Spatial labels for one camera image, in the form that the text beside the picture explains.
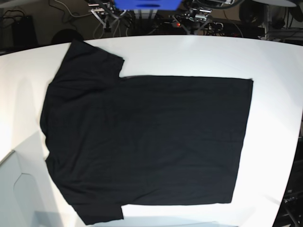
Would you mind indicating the black T-shirt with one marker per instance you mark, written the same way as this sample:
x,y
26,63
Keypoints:
x,y
142,140

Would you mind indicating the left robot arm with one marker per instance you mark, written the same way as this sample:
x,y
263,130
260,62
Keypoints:
x,y
191,17

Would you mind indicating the blue plastic box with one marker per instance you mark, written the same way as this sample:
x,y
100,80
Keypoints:
x,y
148,4

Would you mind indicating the black power strip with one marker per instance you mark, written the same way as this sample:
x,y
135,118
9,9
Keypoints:
x,y
187,26

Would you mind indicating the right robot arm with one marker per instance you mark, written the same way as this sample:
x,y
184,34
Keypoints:
x,y
106,12

